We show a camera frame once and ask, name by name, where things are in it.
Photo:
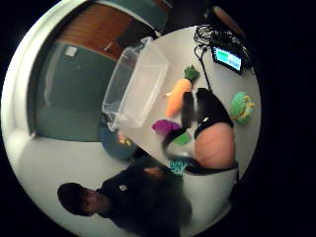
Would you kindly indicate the brown wooden door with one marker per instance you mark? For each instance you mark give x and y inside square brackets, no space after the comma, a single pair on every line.
[98,31]

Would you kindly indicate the person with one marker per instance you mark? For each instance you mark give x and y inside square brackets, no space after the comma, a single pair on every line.
[141,200]

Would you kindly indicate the green turtle soft toy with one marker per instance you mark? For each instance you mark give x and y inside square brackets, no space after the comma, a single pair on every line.
[241,108]

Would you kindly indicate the purple eggplant soft toy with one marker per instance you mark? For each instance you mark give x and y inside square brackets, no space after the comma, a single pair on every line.
[166,127]

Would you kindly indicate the clear plastic storage bin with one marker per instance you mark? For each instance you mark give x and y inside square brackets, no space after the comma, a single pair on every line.
[140,82]

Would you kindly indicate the black tablet with lit screen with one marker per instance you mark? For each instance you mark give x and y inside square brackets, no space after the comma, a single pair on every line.
[227,58]

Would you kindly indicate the orange carrot soft toy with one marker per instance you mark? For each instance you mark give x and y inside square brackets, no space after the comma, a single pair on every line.
[177,95]

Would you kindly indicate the teal patterned soft toy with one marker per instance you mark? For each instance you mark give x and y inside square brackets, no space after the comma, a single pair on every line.
[177,166]

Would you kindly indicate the white paper wall sign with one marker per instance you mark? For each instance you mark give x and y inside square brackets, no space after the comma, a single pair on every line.
[70,51]

